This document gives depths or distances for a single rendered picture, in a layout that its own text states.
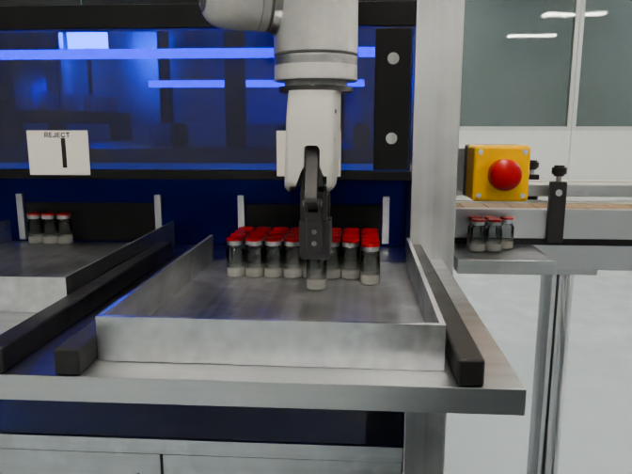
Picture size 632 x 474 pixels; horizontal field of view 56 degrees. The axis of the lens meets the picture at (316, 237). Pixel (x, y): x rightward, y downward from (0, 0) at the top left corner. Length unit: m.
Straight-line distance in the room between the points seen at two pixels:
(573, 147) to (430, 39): 4.95
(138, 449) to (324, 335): 0.57
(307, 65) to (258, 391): 0.31
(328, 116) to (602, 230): 0.53
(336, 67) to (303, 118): 0.06
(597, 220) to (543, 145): 4.67
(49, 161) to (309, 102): 0.43
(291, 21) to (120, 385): 0.35
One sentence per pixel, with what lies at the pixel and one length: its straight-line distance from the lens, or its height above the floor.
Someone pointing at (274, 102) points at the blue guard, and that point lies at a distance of 0.79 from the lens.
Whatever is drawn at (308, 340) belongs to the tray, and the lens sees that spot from 0.44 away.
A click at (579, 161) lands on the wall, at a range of 5.74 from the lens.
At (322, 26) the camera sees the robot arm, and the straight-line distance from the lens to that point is 0.58.
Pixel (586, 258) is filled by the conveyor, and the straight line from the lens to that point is 0.98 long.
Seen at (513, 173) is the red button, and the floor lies 1.00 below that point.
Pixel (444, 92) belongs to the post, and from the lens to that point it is 0.79.
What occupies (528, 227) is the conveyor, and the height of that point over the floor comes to 0.91.
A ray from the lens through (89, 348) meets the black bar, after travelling 0.48.
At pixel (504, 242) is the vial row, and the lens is 0.90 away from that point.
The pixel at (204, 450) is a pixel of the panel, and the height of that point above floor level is 0.59.
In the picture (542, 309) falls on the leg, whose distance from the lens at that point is 1.03.
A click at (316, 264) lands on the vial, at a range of 0.62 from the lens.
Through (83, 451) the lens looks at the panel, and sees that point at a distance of 1.00.
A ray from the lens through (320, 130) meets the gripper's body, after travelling 0.57.
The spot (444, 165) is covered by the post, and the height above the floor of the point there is 1.01.
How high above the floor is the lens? 1.06
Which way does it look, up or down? 11 degrees down
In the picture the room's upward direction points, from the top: straight up
